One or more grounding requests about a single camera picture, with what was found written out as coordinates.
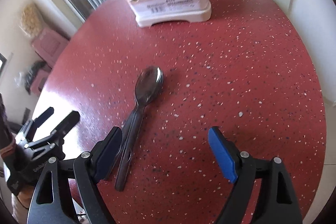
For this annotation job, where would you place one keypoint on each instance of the bag of yellow balls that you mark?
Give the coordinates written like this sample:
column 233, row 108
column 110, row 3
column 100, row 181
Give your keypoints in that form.
column 31, row 21

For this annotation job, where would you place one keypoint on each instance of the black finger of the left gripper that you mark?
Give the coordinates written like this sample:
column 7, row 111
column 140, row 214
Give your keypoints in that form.
column 56, row 137

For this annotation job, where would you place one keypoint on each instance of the dark translucent spoon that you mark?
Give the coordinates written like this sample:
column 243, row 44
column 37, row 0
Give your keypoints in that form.
column 148, row 86

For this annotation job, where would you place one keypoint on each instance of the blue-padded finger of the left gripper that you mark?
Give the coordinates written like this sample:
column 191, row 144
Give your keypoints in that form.
column 28, row 130

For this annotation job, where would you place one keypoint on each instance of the person's left hand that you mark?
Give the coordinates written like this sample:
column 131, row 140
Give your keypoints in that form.
column 21, row 204

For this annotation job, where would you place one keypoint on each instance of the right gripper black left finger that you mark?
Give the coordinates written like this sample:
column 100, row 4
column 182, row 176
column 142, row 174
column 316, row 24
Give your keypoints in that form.
column 52, row 199

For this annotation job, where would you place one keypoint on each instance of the pink plastic stool stack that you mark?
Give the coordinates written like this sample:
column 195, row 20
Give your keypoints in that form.
column 48, row 45

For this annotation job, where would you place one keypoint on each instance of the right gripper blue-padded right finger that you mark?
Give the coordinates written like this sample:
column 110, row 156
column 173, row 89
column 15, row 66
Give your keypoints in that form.
column 277, row 201

